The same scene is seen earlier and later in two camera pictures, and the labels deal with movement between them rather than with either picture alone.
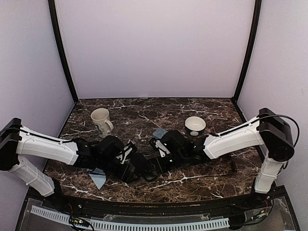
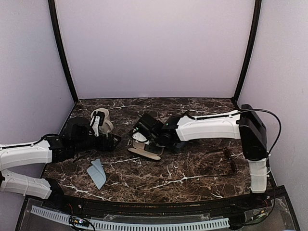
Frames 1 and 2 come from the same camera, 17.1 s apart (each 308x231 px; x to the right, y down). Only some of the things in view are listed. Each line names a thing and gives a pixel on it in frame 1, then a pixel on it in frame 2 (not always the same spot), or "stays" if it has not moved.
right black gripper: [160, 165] → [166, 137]
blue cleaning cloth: [98, 176] stays
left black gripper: [127, 179] → [109, 146]
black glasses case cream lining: [141, 162] → [150, 151]
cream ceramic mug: [100, 118] stays
